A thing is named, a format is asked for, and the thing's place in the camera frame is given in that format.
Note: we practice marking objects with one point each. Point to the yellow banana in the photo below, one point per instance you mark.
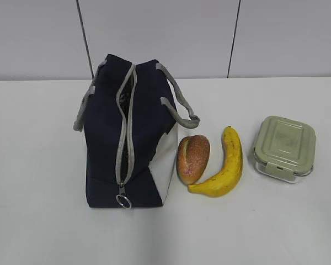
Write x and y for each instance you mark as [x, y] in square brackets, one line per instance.
[228, 177]

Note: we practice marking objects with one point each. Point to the navy blue lunch bag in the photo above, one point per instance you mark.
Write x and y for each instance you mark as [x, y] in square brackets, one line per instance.
[130, 116]

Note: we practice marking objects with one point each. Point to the green lidded glass container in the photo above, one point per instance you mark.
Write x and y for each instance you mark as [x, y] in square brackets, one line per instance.
[285, 149]

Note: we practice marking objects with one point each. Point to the brown bread roll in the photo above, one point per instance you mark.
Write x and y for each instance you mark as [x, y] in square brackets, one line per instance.
[192, 158]

